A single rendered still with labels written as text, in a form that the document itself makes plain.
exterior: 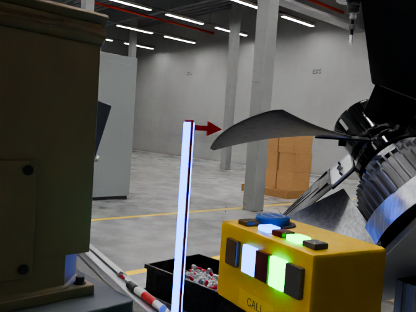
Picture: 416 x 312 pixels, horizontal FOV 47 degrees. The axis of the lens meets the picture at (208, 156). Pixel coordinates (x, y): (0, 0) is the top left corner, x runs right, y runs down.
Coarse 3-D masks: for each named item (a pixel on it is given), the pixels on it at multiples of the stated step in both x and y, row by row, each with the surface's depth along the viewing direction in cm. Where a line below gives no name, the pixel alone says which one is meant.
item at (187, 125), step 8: (184, 128) 78; (184, 136) 78; (184, 144) 77; (184, 152) 77; (184, 160) 77; (184, 168) 77; (184, 176) 77; (184, 184) 77; (184, 192) 77; (184, 200) 77; (184, 208) 77; (176, 232) 79; (176, 240) 79; (176, 248) 79; (176, 256) 79; (176, 264) 78; (176, 272) 78; (176, 280) 78; (176, 288) 78; (176, 296) 78; (176, 304) 78
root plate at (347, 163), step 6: (348, 156) 105; (342, 162) 106; (348, 162) 103; (336, 168) 106; (348, 168) 100; (330, 174) 106; (336, 174) 104; (342, 174) 101; (348, 174) 99; (336, 180) 101
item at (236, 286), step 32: (224, 224) 56; (224, 256) 55; (288, 256) 45; (320, 256) 43; (352, 256) 45; (384, 256) 47; (224, 288) 55; (256, 288) 50; (320, 288) 43; (352, 288) 45
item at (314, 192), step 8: (320, 176) 109; (328, 176) 105; (312, 184) 111; (320, 184) 105; (328, 184) 102; (312, 192) 106; (320, 192) 102; (296, 200) 112; (304, 200) 106; (312, 200) 102; (288, 208) 111; (296, 208) 106
